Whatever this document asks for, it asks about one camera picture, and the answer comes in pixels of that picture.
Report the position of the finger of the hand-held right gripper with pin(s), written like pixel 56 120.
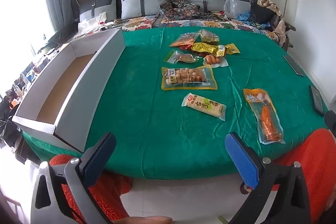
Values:
pixel 330 121

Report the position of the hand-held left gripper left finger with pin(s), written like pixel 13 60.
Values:
pixel 97 163

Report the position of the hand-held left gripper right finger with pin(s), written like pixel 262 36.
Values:
pixel 242 161

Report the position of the orange chicken foot packet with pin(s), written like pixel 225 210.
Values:
pixel 267 119

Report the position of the white tofu strip packet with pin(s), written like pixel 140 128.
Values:
pixel 204 106

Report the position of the white cardboard box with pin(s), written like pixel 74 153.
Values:
pixel 86 87

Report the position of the yellow-edged quail egg packet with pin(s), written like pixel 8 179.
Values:
pixel 186 77

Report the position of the clear sausage packet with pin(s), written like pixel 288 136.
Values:
pixel 211 59

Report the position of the small yellow snack packet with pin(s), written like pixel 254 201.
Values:
pixel 232 49

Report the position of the long yellow snack packet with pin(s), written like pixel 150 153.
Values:
pixel 206 48

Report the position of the clear brown meat packet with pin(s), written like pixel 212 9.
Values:
pixel 183 58

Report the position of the red snack packet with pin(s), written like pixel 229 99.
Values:
pixel 187 47

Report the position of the olive green snack packet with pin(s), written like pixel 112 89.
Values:
pixel 208 37

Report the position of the orange jerky snack packet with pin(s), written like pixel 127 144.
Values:
pixel 183 40

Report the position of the person's left hand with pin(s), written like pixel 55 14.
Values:
pixel 147 220

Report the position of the black smartphone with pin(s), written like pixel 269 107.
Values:
pixel 316 100

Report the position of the person's left leg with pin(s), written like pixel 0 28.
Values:
pixel 105 195

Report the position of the person's leg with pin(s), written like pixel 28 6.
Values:
pixel 320 161
pixel 105 195

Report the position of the person's right leg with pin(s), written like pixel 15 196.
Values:
pixel 320 161

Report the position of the green patterned cloth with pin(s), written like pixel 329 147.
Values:
pixel 157 140

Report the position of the brown chair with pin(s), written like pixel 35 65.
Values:
pixel 290 35

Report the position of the beige printed cloth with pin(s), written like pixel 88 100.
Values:
pixel 278 27

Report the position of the black bag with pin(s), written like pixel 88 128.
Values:
pixel 260 14

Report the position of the blue cloth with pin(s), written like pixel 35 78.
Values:
pixel 244 17

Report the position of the small red-capped bottle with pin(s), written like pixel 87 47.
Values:
pixel 101 25

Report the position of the white plastic bag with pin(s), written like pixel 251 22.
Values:
pixel 90 22

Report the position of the floral bedsheet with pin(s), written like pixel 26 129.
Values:
pixel 141 22

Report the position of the clear plastic bag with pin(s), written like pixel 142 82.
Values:
pixel 231 6

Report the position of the dark floral cloth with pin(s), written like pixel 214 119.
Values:
pixel 178 7

